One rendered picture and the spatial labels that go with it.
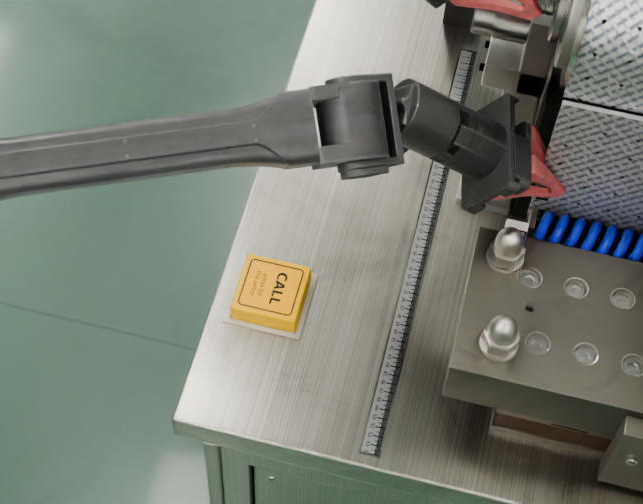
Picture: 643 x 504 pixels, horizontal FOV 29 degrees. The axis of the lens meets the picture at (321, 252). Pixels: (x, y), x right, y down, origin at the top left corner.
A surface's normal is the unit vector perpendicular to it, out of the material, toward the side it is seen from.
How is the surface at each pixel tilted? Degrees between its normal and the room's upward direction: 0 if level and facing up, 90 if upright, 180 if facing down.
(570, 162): 93
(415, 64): 0
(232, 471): 90
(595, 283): 0
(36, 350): 0
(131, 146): 31
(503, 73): 90
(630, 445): 90
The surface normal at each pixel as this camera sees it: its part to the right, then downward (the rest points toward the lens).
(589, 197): -0.24, 0.84
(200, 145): 0.13, -0.02
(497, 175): -0.80, -0.33
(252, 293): 0.04, -0.53
